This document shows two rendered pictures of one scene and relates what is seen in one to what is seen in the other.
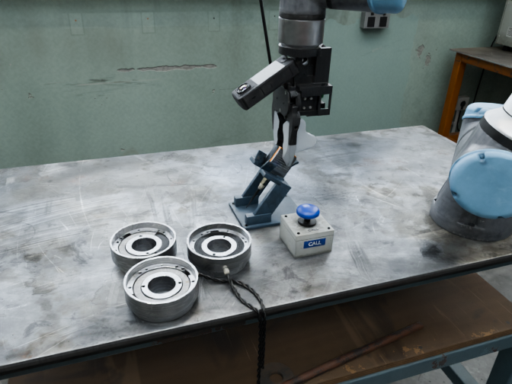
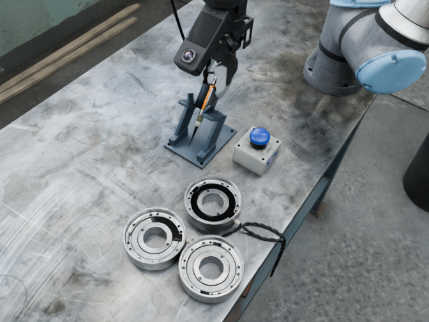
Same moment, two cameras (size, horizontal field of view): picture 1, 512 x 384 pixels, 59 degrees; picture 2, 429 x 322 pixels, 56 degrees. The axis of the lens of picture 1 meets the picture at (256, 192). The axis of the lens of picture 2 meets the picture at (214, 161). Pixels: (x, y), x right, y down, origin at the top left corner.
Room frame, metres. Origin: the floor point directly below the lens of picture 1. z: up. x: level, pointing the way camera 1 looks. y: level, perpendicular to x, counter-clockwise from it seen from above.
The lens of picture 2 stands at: (0.31, 0.30, 1.44)
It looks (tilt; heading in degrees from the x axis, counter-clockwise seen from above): 52 degrees down; 321
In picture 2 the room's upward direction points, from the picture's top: 5 degrees clockwise
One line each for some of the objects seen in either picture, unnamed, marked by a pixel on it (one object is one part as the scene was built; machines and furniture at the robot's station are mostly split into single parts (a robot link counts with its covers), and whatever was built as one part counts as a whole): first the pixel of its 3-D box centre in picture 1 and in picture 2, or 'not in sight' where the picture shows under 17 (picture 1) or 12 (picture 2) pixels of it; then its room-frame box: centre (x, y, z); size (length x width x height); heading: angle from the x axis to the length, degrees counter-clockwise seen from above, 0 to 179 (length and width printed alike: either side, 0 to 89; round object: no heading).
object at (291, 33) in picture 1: (299, 32); not in sight; (0.78, -0.06, 1.14); 0.08 x 0.08 x 0.05
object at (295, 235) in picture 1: (308, 232); (258, 148); (0.66, -0.09, 0.82); 0.08 x 0.07 x 0.05; 110
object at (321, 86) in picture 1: (301, 81); (223, 20); (0.78, -0.07, 1.06); 0.09 x 0.08 x 0.12; 110
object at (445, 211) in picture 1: (476, 197); (338, 59); (0.76, -0.42, 0.85); 0.15 x 0.15 x 0.10
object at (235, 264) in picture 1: (219, 249); (212, 204); (0.61, 0.06, 0.82); 0.10 x 0.10 x 0.04
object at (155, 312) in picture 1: (161, 289); (210, 269); (0.51, 0.13, 0.82); 0.10 x 0.10 x 0.04
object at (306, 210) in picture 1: (307, 219); (258, 142); (0.66, -0.09, 0.85); 0.04 x 0.04 x 0.05
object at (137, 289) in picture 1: (162, 289); (210, 269); (0.51, 0.13, 0.82); 0.08 x 0.08 x 0.02
